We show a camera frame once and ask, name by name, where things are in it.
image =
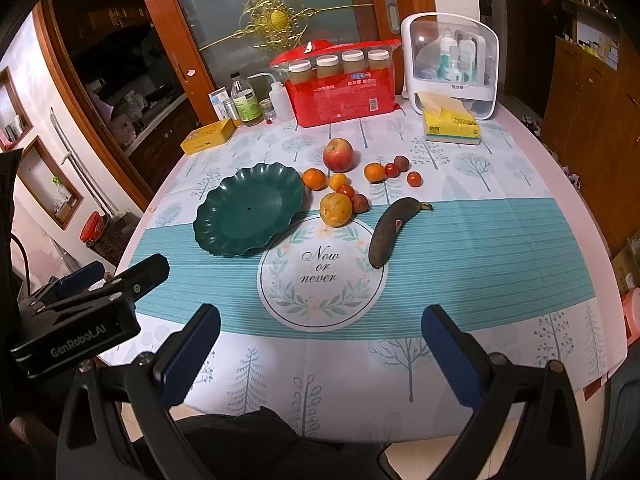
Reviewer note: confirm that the yellow flat box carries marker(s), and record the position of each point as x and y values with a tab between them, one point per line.
208	136

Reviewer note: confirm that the overripe dark banana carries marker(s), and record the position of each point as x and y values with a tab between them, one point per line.
388	227

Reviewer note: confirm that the large yellow orange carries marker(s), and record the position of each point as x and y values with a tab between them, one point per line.
335	209

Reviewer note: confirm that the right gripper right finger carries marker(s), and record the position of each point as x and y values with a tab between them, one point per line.
470	375

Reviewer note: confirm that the yellow tissue pack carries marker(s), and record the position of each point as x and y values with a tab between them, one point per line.
446	120

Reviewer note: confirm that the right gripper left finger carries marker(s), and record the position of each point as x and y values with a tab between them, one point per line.
155	382

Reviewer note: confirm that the dark green scalloped plate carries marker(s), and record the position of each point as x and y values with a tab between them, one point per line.
245	211

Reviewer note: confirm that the dark red plum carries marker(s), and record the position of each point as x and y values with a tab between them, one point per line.
360	204

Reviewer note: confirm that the wooden cabinet right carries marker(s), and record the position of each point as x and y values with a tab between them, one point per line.
592	115

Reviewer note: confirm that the small white blue carton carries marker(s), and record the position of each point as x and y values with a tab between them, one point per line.
217	99

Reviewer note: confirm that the white squeeze bottle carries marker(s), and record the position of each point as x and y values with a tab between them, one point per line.
278	96

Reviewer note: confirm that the small glass jar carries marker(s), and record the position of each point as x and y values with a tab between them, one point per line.
268	112

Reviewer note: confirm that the small yellow tangerine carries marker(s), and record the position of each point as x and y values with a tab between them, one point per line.
336	181

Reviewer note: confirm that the red apple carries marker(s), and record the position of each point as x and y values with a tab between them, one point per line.
338	155

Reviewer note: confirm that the white cosmetic storage box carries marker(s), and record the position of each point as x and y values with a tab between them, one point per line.
451	55

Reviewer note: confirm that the green label glass bottle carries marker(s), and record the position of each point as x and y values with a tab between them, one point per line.
245	100

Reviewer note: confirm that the orange tangerine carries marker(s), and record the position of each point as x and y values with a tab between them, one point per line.
314	179
374	172

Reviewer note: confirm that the red package of cups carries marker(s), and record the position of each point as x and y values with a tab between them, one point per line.
334	82

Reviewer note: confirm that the patterned tablecloth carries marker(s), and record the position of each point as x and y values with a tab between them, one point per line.
312	331

